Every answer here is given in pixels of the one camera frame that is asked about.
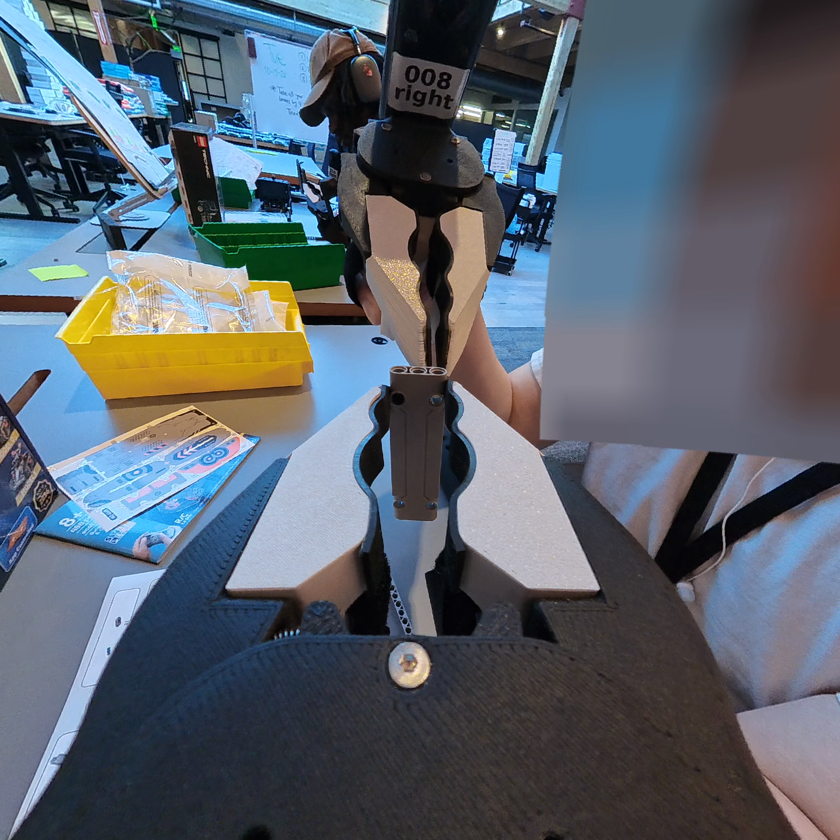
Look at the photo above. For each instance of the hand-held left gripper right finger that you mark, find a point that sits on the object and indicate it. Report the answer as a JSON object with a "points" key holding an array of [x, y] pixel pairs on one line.
{"points": [[525, 525]]}

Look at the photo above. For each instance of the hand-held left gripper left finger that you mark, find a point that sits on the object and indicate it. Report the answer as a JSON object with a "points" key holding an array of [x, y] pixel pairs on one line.
{"points": [[302, 525]]}

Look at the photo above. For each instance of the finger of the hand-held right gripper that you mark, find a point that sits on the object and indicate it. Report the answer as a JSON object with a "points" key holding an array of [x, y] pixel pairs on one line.
{"points": [[390, 262], [469, 262]]}

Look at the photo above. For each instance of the grey perforated building beam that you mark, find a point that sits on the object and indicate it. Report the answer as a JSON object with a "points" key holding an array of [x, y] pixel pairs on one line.
{"points": [[401, 607]]}

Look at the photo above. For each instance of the grey rectangular building piece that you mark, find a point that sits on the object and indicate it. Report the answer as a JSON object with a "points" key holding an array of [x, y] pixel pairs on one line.
{"points": [[417, 446]]}

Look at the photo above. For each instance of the person's right forearm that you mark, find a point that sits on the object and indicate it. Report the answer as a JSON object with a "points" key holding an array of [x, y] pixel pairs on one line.
{"points": [[492, 380]]}

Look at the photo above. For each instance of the grey desk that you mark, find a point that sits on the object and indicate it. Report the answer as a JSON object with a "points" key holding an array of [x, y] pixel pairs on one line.
{"points": [[315, 407]]}

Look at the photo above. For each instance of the person's right hand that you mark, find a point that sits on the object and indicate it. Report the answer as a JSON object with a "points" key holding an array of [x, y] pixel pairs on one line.
{"points": [[371, 312]]}

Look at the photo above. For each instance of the green plastic bin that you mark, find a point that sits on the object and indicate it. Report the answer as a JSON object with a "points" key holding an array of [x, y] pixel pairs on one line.
{"points": [[275, 259]]}

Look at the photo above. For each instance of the blue booklet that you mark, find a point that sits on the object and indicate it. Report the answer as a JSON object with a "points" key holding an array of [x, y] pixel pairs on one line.
{"points": [[151, 544]]}

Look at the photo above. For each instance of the whiteboard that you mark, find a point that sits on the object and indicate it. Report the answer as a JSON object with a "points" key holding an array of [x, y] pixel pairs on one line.
{"points": [[282, 85]]}

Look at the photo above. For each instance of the printed sticker sheet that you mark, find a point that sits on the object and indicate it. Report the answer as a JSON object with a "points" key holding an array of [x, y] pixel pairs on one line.
{"points": [[151, 459]]}

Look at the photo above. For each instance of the yellow plastic bin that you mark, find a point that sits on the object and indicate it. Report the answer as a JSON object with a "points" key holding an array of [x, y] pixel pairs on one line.
{"points": [[197, 367]]}

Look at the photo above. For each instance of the heap of clear plastic bags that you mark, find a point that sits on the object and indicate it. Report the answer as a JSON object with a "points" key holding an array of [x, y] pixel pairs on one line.
{"points": [[177, 295]]}

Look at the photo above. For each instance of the black cardboard box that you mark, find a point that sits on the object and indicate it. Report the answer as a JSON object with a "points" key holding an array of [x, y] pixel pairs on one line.
{"points": [[193, 174]]}

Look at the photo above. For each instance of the white instruction manual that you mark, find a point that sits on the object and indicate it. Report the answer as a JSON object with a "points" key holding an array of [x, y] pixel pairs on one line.
{"points": [[98, 656]]}

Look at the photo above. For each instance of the blue robot kit box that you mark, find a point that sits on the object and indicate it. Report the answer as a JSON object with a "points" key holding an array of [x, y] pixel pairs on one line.
{"points": [[26, 499]]}

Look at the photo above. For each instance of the person's white shirt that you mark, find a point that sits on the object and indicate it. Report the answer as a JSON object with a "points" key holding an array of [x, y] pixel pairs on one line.
{"points": [[787, 623]]}

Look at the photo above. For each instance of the brown wooden stick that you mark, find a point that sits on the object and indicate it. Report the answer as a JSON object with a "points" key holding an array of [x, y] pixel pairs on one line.
{"points": [[29, 388]]}

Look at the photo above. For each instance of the wooden easel board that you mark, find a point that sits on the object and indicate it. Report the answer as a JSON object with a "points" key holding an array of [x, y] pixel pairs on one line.
{"points": [[98, 111]]}

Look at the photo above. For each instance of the yellow-green sticky note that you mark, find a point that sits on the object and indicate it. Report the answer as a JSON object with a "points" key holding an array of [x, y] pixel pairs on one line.
{"points": [[58, 272]]}

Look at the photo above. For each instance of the wood-edged grey table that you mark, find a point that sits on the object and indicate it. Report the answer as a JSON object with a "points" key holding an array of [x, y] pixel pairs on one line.
{"points": [[39, 295]]}

